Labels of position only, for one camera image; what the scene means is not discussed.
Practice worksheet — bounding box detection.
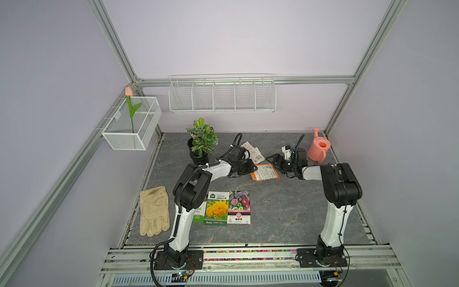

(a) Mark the potted green plant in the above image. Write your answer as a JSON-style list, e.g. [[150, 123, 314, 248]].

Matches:
[[186, 118, 219, 165]]

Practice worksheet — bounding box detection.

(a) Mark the marigold seed packet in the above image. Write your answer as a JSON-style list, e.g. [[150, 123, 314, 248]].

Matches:
[[204, 191, 230, 226]]

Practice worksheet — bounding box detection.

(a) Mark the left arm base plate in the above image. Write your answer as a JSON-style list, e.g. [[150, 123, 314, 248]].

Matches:
[[154, 249, 204, 271]]

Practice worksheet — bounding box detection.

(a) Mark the aluminium front rail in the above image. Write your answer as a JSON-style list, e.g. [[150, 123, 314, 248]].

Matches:
[[96, 243, 411, 287]]

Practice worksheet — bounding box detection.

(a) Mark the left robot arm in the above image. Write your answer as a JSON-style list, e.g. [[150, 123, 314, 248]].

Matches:
[[164, 133, 258, 261]]

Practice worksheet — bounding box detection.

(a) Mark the orange seed packet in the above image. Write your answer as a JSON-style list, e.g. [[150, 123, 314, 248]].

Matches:
[[251, 164, 280, 182]]

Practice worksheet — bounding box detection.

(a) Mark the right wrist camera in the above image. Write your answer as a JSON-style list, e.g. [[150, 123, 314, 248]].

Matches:
[[282, 145, 293, 161]]

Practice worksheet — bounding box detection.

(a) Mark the white wire wall shelf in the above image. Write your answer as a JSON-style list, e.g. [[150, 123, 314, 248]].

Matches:
[[169, 74, 277, 113]]

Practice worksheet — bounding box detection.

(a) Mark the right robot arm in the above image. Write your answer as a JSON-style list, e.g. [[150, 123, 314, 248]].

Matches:
[[265, 129, 362, 265]]

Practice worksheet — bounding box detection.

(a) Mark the pink watering can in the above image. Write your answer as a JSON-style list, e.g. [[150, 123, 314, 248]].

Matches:
[[307, 129, 331, 163]]

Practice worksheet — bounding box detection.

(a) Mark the green seed packet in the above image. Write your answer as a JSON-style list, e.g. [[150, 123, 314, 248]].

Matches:
[[192, 200, 207, 223]]

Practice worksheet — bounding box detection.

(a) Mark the beige work glove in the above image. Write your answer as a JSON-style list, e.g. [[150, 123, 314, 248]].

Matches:
[[139, 186, 170, 237]]

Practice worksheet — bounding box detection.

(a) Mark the white mesh basket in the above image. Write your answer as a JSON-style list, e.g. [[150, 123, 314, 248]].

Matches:
[[102, 96, 162, 151]]

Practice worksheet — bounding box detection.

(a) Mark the white seed packet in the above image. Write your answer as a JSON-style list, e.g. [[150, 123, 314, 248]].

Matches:
[[242, 142, 265, 165]]

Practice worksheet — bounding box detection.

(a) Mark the pink bordered seed packet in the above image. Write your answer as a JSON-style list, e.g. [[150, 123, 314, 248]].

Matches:
[[227, 191, 251, 225]]

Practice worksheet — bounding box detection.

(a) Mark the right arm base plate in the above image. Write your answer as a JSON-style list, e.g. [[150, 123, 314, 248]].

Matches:
[[295, 247, 348, 268]]

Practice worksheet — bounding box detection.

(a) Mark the artificial pink tulip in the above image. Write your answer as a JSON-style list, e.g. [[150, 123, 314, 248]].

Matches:
[[125, 87, 142, 133]]

